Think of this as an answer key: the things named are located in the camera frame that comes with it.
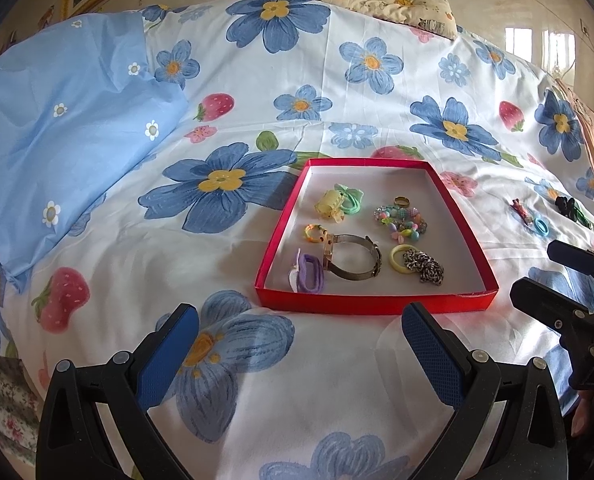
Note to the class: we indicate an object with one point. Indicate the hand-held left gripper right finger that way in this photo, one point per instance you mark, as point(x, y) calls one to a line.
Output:
point(432, 350)

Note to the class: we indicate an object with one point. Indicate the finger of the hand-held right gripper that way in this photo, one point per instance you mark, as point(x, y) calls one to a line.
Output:
point(547, 302)
point(582, 259)

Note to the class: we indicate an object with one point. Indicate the light blue flowered pillow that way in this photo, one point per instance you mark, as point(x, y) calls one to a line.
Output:
point(67, 135)

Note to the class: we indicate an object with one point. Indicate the small flowered cloth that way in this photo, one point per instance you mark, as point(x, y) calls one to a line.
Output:
point(2, 400)

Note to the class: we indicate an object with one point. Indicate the metal band wristwatch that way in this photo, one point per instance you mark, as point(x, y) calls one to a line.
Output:
point(329, 256)

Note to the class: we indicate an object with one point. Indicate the yellow plastic bangle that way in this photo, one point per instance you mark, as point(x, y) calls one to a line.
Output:
point(394, 260)

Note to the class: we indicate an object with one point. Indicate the red patterned hair clip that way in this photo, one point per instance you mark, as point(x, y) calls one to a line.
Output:
point(522, 211)

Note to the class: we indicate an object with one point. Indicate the red cardboard box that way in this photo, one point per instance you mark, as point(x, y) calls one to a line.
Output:
point(367, 305)

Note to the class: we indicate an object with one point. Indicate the floral strawberry bedsheet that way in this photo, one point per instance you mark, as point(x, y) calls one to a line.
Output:
point(327, 85)

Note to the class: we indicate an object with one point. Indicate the yellow hair clip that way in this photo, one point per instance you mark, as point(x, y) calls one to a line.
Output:
point(329, 205)

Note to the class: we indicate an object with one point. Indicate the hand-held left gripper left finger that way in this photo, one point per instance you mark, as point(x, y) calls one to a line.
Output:
point(169, 355)

